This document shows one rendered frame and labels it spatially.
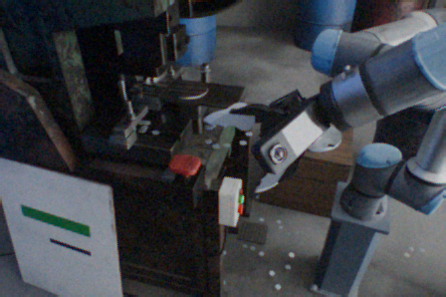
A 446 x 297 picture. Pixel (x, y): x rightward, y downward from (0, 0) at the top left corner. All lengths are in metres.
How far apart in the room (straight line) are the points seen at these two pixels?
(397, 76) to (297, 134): 0.13
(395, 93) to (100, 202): 0.91
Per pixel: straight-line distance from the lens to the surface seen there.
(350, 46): 0.57
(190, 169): 0.80
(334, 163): 1.56
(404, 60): 0.43
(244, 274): 1.52
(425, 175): 1.03
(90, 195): 1.13
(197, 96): 1.06
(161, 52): 1.00
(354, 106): 0.44
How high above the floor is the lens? 1.27
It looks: 36 degrees down
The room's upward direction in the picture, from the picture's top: straight up
